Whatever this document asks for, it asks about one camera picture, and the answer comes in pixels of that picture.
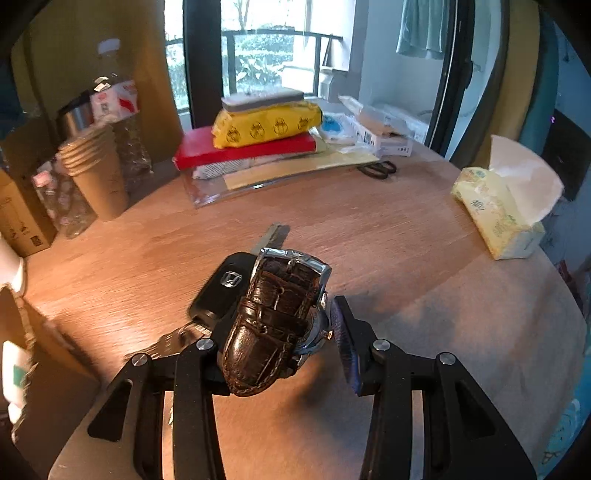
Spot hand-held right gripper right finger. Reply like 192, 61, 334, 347
330, 295, 539, 480

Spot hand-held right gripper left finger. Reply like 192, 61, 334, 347
48, 339, 232, 480

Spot brown leather strap wristwatch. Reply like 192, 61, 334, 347
222, 247, 335, 398

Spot black car key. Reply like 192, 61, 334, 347
154, 224, 289, 356

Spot torn cardboard box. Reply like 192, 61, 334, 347
0, 286, 101, 464

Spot black scissors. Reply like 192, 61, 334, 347
358, 160, 398, 179

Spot clear plastic tray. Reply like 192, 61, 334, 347
182, 152, 324, 209

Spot yellow paper envelope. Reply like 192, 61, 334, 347
225, 137, 378, 190

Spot yellow tissue pack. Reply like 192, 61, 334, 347
451, 135, 565, 260

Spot white patterned packet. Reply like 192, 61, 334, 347
193, 157, 278, 180

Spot white printed box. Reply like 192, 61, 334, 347
339, 95, 414, 158

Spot printed clear glass jar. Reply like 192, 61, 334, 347
31, 159, 98, 238

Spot blue face mask packet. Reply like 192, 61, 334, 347
318, 113, 358, 144

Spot stack of brown paper cups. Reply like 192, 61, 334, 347
58, 124, 129, 222

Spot white desk lamp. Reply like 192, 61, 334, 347
0, 237, 26, 296

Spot red flat box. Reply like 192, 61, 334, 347
173, 127, 315, 169

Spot white long box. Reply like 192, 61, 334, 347
379, 104, 432, 144

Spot yellow wet wipes pack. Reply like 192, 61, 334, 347
212, 99, 322, 149

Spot brown printed carton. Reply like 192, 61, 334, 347
0, 143, 58, 258

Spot clear plastic water bottle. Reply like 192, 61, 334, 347
90, 39, 154, 185

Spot grey flat block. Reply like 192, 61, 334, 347
222, 89, 304, 112

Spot steel tumbler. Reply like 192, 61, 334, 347
56, 92, 98, 146

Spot black monitor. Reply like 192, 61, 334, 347
540, 108, 591, 201

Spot hanging pale green garment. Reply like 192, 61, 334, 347
397, 0, 451, 60

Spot yellow curtain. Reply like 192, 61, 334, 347
14, 0, 185, 167

